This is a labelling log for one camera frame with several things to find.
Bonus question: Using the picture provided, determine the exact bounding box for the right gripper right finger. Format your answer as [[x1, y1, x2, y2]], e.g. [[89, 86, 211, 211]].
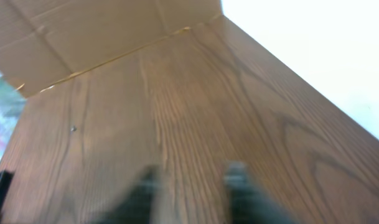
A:
[[223, 162, 295, 224]]

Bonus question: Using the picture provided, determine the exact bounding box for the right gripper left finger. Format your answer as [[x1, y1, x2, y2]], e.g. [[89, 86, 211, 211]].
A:
[[96, 166, 161, 224]]

